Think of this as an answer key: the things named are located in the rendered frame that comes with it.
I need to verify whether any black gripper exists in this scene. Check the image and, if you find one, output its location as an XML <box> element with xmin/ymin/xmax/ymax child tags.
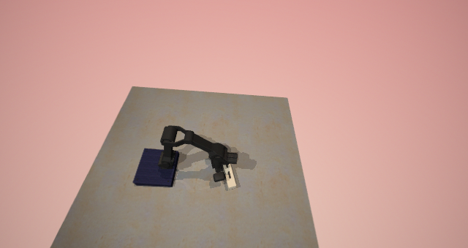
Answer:
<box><xmin>210</xmin><ymin>158</ymin><xmax>225</xmax><ymax>182</ymax></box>

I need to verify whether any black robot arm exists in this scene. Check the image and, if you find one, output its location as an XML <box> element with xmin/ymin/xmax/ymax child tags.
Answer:
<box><xmin>157</xmin><ymin>125</ymin><xmax>238</xmax><ymax>169</ymax></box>

